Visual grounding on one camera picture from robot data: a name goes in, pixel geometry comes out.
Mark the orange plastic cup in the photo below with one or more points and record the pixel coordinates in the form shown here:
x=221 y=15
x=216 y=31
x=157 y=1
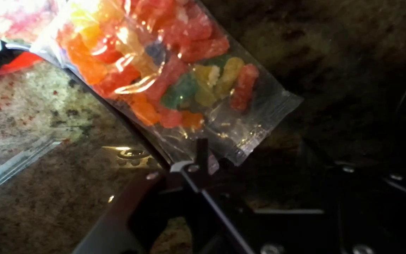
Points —
x=21 y=62

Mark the clear packet of gummy candy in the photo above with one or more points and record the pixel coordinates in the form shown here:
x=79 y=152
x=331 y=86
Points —
x=175 y=61

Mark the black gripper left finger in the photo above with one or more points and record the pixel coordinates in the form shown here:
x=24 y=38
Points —
x=203 y=198

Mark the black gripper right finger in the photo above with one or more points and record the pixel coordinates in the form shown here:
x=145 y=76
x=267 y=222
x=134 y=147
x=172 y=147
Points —
x=367 y=212

